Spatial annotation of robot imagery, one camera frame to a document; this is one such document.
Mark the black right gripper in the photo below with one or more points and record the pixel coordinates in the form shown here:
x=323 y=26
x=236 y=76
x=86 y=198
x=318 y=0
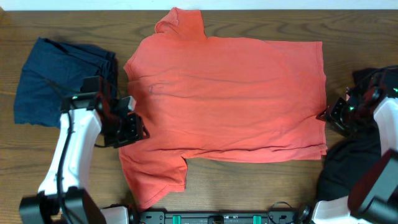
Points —
x=331 y=114

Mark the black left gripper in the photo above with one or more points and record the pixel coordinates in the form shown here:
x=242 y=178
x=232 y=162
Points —
x=134 y=130

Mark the red orange t-shirt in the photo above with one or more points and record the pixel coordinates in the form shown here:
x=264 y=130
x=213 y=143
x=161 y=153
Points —
x=220 y=98

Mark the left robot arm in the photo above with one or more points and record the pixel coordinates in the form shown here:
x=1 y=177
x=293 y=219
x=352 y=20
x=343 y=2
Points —
x=63 y=195

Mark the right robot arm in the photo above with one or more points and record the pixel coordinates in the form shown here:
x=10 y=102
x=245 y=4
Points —
x=358 y=183

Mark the black garment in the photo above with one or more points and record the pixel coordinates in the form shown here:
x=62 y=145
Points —
x=347 y=161

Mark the folded navy blue garment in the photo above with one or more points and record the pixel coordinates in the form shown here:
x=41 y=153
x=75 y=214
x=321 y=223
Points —
x=54 y=70

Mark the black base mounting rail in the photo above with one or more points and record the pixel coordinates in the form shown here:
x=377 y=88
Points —
x=278 y=213

